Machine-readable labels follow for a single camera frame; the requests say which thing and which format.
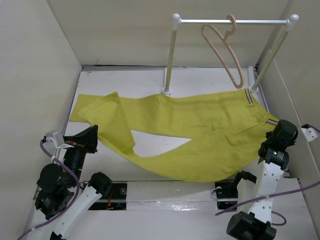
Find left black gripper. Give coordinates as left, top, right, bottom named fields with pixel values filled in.
left=60, top=123, right=99, bottom=185

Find yellow-green trousers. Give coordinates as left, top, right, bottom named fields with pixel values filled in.
left=69, top=88, right=278, bottom=183

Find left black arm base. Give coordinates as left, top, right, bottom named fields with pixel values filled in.
left=89, top=181, right=128, bottom=211

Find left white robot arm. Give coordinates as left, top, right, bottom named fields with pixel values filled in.
left=24, top=125, right=113, bottom=240

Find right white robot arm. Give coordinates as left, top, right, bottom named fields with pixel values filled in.
left=226, top=119, right=298, bottom=240

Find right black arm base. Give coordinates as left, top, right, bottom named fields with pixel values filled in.
left=211, top=170, right=257, bottom=210

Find wooden clothes hanger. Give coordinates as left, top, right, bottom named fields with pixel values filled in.
left=200, top=14, right=244, bottom=90

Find silver tape strip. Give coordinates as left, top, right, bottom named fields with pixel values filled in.
left=126, top=181, right=217, bottom=211

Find white clothes rack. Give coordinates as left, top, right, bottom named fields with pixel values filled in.
left=162, top=13, right=299, bottom=96

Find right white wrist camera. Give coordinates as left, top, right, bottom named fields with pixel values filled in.
left=301, top=123, right=320, bottom=143

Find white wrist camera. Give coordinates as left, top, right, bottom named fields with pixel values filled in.
left=44, top=131, right=65, bottom=149
left=301, top=123, right=320, bottom=143

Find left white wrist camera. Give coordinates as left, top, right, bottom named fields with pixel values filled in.
left=44, top=131, right=65, bottom=149

